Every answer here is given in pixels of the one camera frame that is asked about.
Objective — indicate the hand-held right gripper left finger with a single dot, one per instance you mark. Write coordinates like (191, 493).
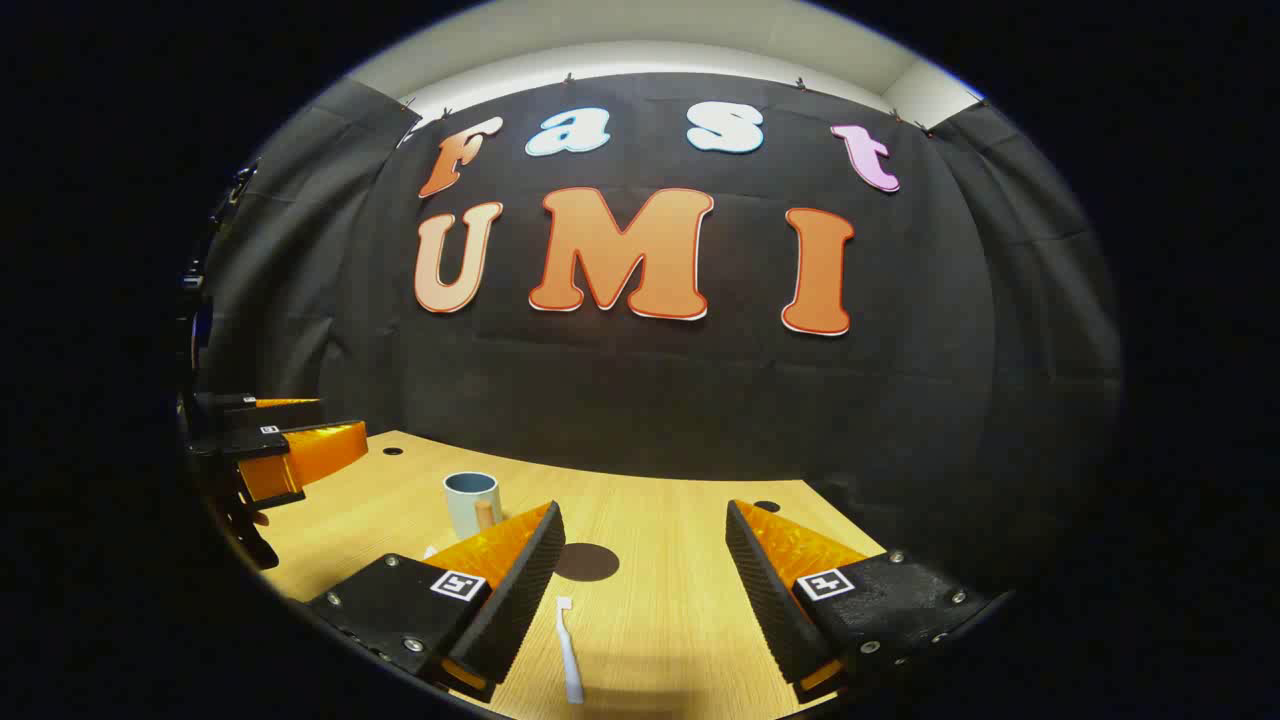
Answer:
(520, 600)

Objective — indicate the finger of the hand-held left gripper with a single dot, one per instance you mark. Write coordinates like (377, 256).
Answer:
(310, 455)
(270, 412)

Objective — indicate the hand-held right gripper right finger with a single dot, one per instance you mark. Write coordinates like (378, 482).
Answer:
(765, 590)

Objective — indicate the white toothbrush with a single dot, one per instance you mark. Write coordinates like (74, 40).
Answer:
(570, 660)

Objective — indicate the dark brown round coaster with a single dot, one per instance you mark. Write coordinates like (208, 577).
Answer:
(590, 563)

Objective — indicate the pale blue cup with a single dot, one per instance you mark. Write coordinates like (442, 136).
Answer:
(465, 515)

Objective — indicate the wooden desktop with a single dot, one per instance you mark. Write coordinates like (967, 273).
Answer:
(660, 640)

